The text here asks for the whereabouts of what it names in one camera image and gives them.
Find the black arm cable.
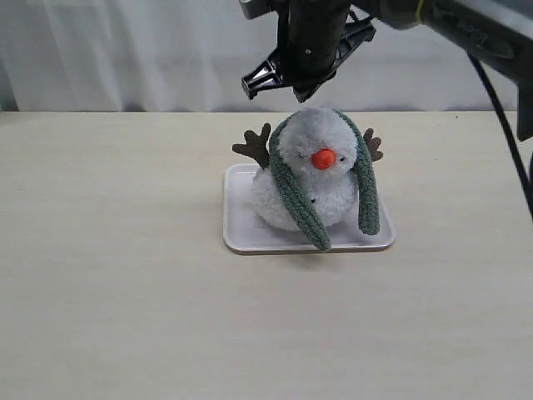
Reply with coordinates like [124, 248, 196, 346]
[466, 52, 533, 226]

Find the green knitted scarf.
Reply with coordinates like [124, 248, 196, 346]
[268, 108, 380, 253]

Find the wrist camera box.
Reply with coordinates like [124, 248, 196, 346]
[238, 0, 286, 20]

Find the white curtain backdrop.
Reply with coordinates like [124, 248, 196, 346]
[1, 1, 491, 112]

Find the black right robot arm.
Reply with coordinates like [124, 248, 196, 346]
[240, 1, 532, 141]

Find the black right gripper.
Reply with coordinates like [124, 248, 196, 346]
[241, 0, 376, 100]

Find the white plastic tray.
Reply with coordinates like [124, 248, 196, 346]
[222, 162, 396, 255]

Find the white plush snowman toy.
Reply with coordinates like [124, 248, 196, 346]
[232, 107, 384, 233]

